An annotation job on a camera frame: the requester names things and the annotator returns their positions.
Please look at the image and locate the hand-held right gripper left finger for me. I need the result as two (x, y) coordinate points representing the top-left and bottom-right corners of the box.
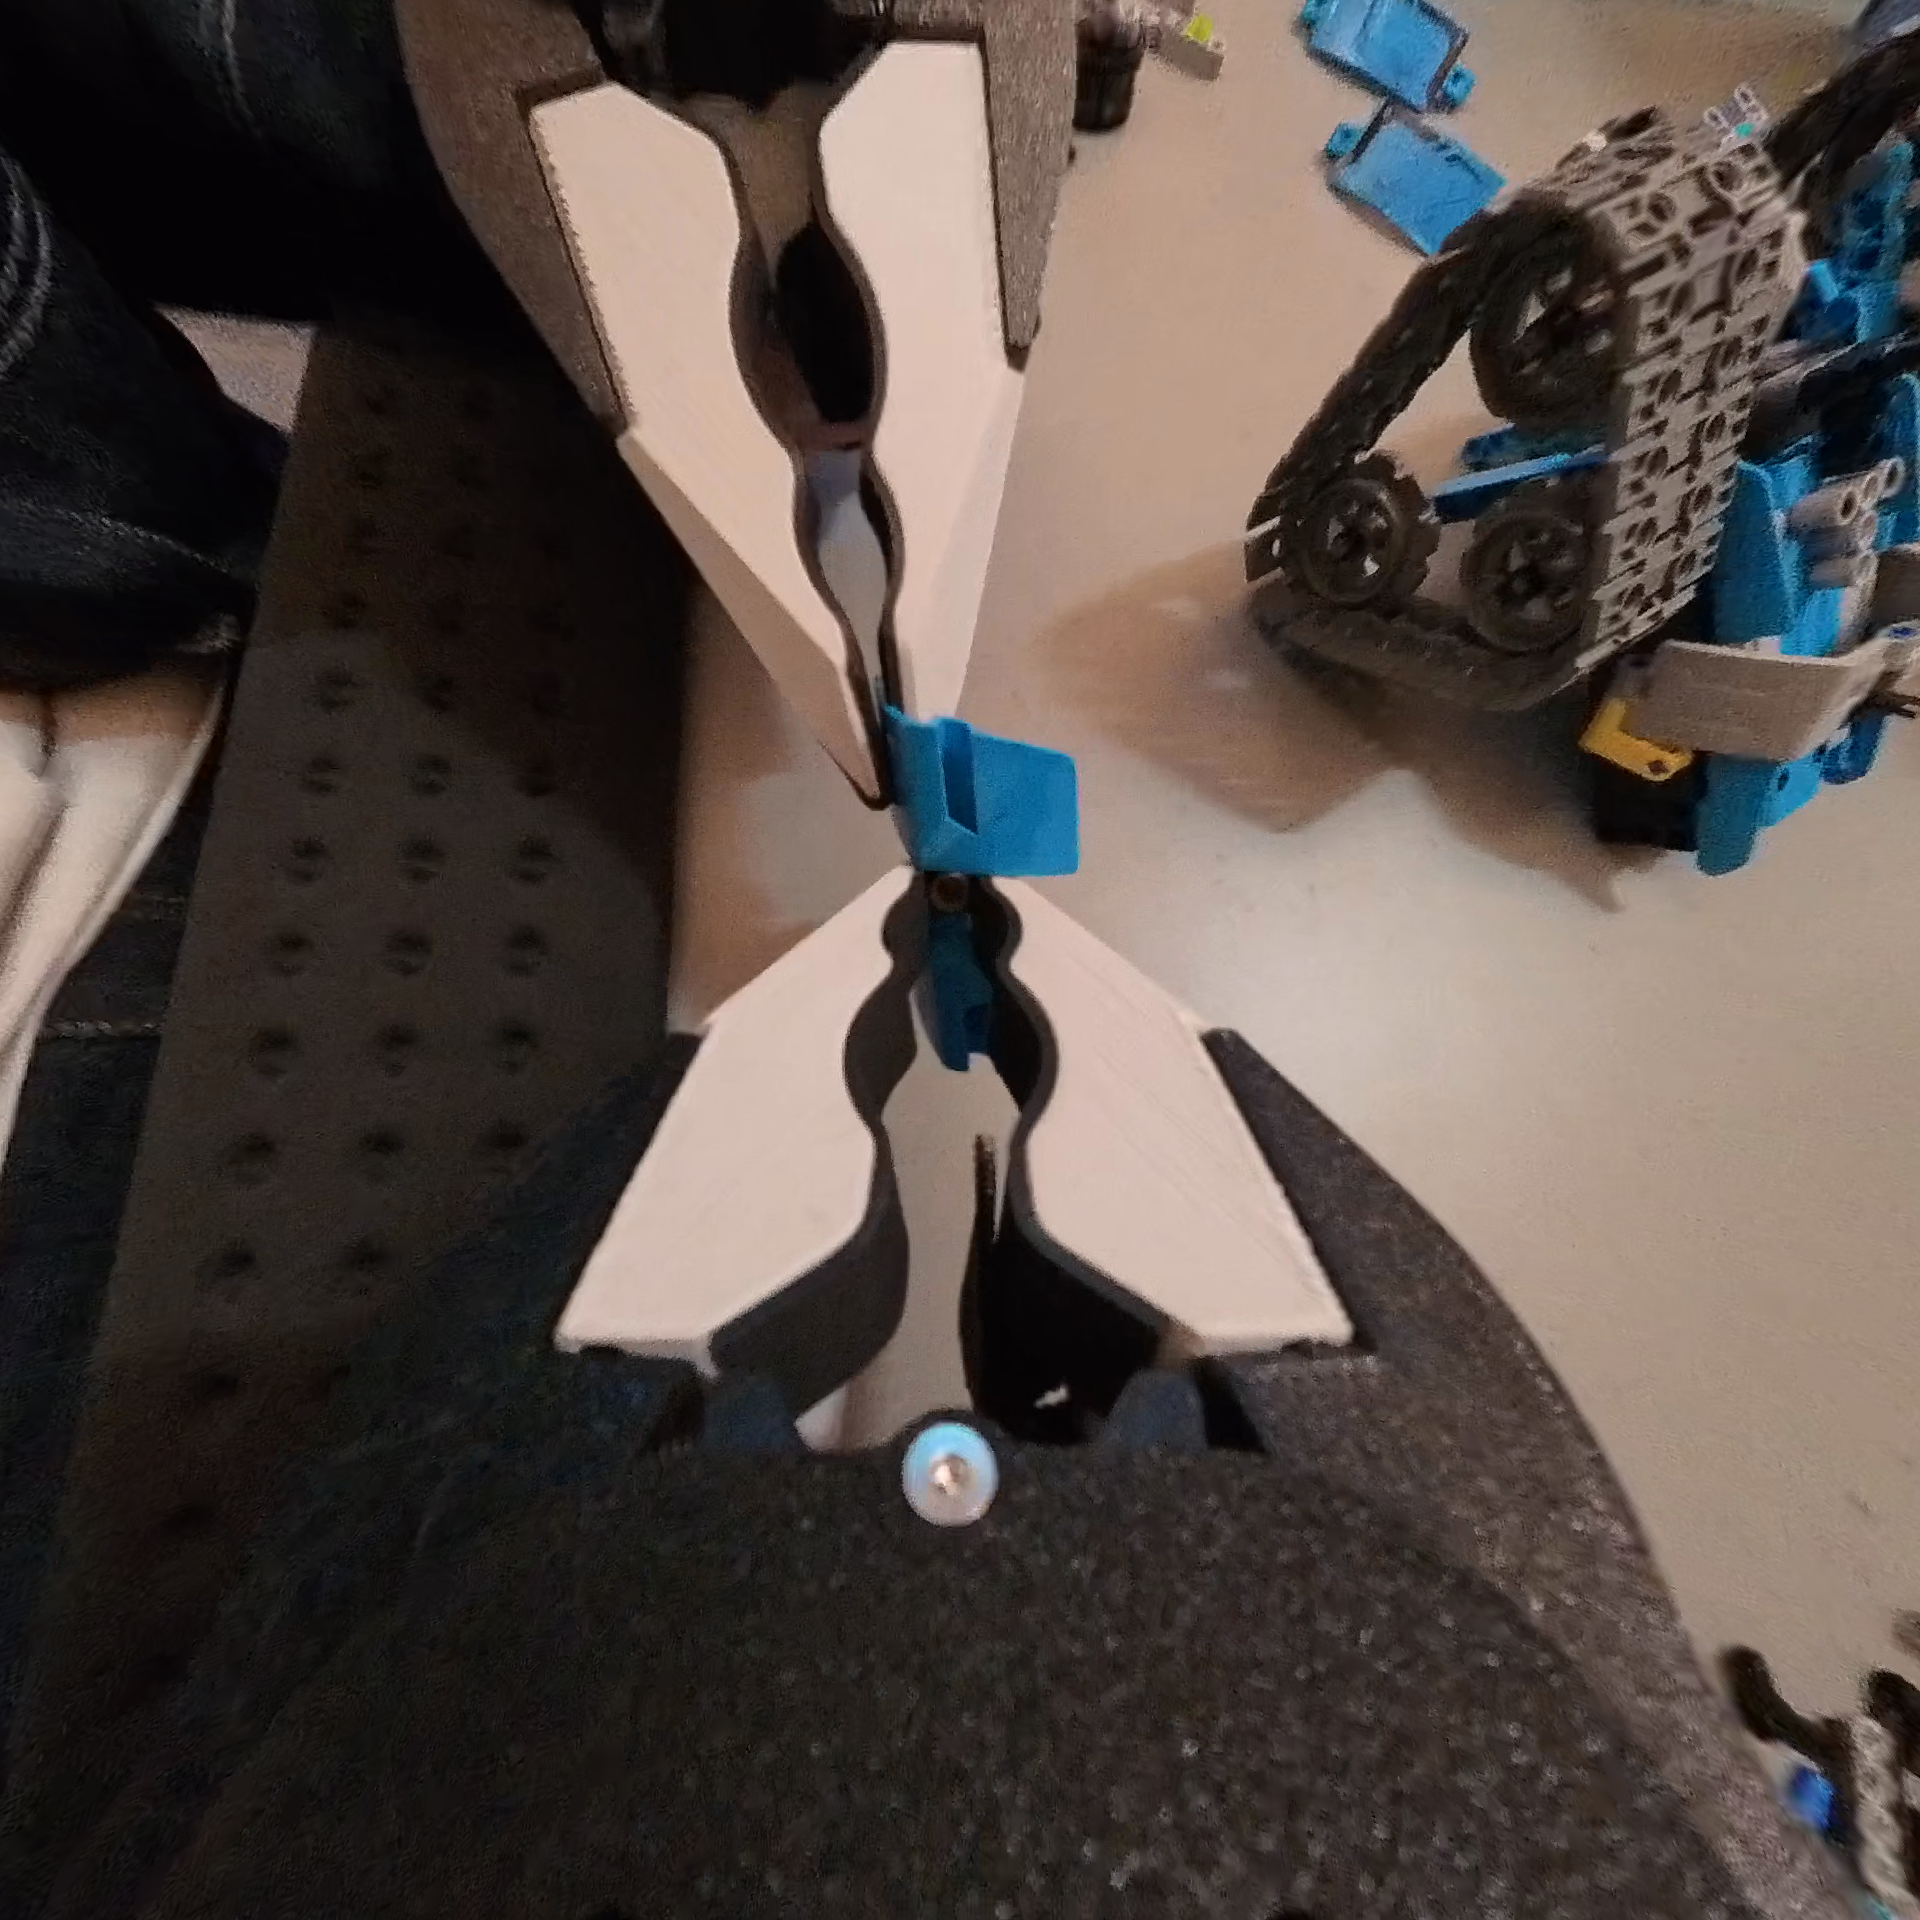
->
(556, 874), (922, 1373)

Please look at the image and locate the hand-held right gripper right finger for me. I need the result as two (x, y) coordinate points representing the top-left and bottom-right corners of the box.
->
(972, 878), (1361, 1414)

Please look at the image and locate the pile of small brick parts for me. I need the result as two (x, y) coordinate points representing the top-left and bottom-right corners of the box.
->
(1726, 1642), (1920, 1892)

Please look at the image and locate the person's clothed body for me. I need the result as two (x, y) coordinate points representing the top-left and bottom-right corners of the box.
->
(0, 150), (295, 1727)

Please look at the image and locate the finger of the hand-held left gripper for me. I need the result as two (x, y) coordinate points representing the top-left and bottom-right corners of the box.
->
(528, 83), (890, 811)
(816, 37), (1039, 722)

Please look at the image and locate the person's left forearm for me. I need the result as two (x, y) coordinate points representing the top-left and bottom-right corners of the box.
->
(0, 0), (452, 325)

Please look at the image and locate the blue grey tracked toy robot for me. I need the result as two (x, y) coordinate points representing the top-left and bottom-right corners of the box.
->
(1246, 76), (1920, 881)

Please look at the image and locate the light grey desk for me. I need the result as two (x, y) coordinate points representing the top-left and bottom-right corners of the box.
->
(158, 0), (1920, 1892)

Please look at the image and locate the blue curved brick panel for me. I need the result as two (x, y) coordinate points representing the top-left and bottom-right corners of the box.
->
(1297, 0), (1480, 115)
(1323, 111), (1506, 255)

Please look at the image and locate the blue panel brick assembly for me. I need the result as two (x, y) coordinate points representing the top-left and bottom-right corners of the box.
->
(883, 701), (1086, 1069)

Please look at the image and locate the black dimpled mat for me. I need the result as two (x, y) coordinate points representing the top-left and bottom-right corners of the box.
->
(0, 323), (707, 1920)

